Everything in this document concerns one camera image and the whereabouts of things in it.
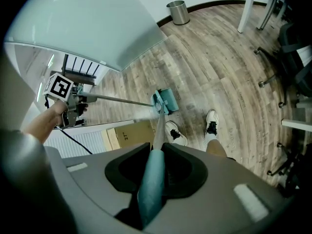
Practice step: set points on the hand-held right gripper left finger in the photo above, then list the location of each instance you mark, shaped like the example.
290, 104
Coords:
97, 177

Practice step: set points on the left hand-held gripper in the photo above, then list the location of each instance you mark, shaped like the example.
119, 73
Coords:
58, 86

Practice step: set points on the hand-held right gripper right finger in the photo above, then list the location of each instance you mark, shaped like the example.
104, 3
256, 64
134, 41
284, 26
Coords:
219, 196

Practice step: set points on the person's left forearm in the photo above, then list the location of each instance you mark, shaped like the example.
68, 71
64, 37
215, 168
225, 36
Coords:
40, 125

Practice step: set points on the person's left hand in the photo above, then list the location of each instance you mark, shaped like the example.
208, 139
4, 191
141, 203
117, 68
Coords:
59, 108

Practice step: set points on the black metal railing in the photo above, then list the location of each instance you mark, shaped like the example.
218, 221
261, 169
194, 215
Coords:
81, 68

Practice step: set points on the person's right leg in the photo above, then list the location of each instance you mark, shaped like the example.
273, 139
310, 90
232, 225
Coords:
215, 149

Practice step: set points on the stack of cardboard boxes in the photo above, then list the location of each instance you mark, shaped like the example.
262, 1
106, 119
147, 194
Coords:
132, 135

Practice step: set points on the frosted glass door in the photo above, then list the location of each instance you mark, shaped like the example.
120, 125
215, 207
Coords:
85, 21

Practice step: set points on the person's right white shoe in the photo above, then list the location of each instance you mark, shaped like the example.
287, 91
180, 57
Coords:
211, 124

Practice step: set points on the person's white shoe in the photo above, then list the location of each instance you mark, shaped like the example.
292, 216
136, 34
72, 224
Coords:
211, 124
176, 133

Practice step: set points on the person's left white shoe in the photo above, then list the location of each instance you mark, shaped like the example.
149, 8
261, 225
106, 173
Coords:
176, 133

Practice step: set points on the black office chair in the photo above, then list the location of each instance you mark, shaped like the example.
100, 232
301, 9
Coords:
292, 57
292, 172

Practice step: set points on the steel waste bin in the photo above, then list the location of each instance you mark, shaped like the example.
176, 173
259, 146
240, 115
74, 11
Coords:
179, 12

